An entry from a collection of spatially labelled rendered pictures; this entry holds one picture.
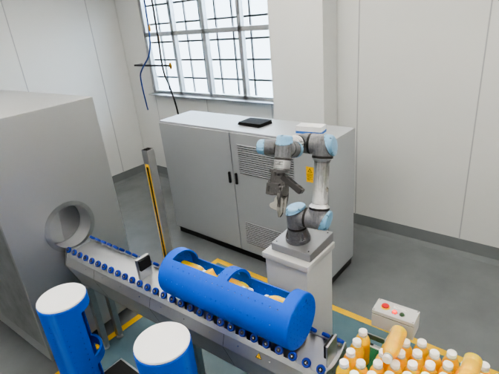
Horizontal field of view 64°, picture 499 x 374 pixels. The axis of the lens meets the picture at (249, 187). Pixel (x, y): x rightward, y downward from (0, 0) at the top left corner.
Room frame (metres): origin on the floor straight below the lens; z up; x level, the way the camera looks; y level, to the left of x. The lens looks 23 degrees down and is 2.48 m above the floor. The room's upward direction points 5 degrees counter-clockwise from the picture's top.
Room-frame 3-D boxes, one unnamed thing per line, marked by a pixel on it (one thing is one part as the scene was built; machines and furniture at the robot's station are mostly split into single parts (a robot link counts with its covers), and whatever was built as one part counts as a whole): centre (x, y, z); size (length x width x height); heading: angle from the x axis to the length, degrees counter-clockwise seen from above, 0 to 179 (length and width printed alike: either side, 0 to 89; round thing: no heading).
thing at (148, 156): (2.61, 0.66, 0.85); 0.06 x 0.06 x 1.70; 52
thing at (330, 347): (1.42, -0.31, 0.99); 0.10 x 0.02 x 0.12; 142
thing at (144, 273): (2.25, 0.74, 1.00); 0.10 x 0.04 x 0.15; 142
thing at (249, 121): (3.97, -0.11, 1.46); 0.32 x 0.23 x 0.04; 49
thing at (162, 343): (1.53, 0.50, 1.03); 0.28 x 0.28 x 0.01
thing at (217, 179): (4.00, -0.01, 0.72); 2.15 x 0.54 x 1.45; 49
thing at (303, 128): (3.46, -0.59, 1.48); 0.24 x 0.12 x 0.08; 57
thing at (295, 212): (2.08, -0.26, 1.37); 0.13 x 0.12 x 0.14; 58
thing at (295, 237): (2.09, -0.26, 1.25); 0.15 x 0.15 x 0.10
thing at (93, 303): (2.63, 1.33, 0.31); 0.06 x 0.06 x 0.63; 52
